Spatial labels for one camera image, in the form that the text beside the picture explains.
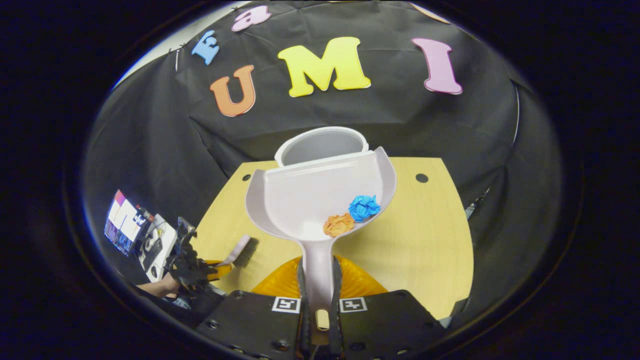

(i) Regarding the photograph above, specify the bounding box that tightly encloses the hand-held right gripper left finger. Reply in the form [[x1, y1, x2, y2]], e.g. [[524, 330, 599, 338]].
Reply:
[[196, 255, 307, 360]]

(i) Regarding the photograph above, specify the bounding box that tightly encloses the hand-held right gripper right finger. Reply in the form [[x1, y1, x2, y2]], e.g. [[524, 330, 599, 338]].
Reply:
[[330, 255, 448, 360]]

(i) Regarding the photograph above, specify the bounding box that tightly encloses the small lilac broom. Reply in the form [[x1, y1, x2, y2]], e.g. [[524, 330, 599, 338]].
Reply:
[[216, 234, 260, 269]]

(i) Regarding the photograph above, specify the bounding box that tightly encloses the orange paper ball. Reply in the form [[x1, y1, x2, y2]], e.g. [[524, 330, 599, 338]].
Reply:
[[323, 212, 356, 238]]

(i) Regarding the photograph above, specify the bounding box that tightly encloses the lilac plastic dustpan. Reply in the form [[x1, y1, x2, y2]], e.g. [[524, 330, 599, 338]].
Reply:
[[245, 146, 397, 346]]

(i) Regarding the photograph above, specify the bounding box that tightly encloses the blue paper ball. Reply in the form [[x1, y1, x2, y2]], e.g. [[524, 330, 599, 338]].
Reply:
[[348, 194, 382, 223]]

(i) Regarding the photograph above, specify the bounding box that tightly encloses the grey plastic garbage bin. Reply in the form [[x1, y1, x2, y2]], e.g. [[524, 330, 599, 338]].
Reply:
[[274, 126, 370, 168]]

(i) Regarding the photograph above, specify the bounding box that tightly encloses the white side table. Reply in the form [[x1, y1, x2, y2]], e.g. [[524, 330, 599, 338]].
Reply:
[[137, 213, 177, 284]]

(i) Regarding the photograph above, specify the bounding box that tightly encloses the computer monitor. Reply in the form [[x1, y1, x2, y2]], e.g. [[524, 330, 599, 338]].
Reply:
[[103, 189, 155, 257]]

